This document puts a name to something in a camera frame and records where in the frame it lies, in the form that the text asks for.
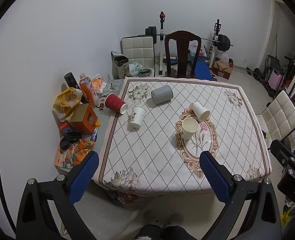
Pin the colourful printed packet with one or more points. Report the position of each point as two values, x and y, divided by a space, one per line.
73 155

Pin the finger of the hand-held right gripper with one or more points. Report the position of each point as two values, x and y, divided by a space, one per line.
281 150

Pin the white padded chair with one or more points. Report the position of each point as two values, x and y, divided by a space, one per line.
138 52
280 116

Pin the grey plastic cup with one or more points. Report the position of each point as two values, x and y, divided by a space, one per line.
161 94

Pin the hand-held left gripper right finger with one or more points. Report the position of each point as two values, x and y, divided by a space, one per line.
215 177

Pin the orange window box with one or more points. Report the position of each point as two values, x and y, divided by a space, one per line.
83 118

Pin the red ribbed paper cup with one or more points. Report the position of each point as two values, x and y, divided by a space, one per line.
115 103

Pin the black round lid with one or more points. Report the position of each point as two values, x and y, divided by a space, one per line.
68 141

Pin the grey fluffy slipper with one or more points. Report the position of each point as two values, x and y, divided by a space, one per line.
150 216
173 220

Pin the person's dark trouser legs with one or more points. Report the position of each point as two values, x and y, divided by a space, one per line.
160 233

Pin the pink suitcase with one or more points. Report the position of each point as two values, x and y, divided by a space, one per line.
276 80

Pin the small red and blue box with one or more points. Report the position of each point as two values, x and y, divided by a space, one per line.
65 128

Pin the floral diamond-pattern tablecloth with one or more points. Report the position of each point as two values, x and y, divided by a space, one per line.
150 150

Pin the plain white paper cup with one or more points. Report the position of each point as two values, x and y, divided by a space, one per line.
200 110

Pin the orange drink bottle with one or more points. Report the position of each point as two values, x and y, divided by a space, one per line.
87 90

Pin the barbell with black plates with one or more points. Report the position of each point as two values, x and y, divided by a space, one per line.
223 42

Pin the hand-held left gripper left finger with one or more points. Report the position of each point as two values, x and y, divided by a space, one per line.
83 177

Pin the white paper cup large print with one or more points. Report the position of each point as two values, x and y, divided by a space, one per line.
136 117

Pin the blue weight bench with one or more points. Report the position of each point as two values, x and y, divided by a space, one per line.
202 71

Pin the white barbell rack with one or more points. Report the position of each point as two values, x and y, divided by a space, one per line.
161 42

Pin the small tube orange cap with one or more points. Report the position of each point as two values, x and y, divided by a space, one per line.
95 130

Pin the clear plastic bag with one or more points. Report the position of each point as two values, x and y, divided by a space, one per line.
110 83

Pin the black cylinder container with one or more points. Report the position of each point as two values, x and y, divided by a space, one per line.
70 80

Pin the orange snack bag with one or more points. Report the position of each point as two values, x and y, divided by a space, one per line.
97 83

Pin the white paper cup black mark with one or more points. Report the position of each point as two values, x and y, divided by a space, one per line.
188 128

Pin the red and white plastic bag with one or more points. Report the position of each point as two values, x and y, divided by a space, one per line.
198 50

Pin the yellow plastic bag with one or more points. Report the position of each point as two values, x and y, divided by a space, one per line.
67 102

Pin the printed packets under table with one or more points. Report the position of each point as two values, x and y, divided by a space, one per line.
122 197

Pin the red-label cardboard box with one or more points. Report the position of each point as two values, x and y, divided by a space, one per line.
223 70

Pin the black dumbbell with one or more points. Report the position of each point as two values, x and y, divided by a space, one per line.
256 71

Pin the printed cardboard box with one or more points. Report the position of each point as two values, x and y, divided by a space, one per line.
120 67

